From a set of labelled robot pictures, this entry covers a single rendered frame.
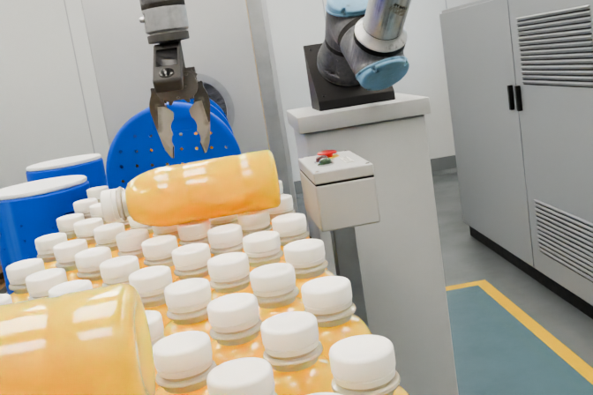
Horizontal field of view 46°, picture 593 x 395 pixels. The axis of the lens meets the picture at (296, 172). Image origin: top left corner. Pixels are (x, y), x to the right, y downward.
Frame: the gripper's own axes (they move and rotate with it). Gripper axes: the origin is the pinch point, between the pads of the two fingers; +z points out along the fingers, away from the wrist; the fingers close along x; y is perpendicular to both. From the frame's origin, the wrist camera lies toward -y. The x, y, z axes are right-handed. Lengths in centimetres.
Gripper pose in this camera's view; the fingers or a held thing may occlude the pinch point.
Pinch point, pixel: (187, 148)
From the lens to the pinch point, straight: 122.7
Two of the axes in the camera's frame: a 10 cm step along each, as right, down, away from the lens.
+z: 1.5, 9.7, 1.7
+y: -1.3, -1.5, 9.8
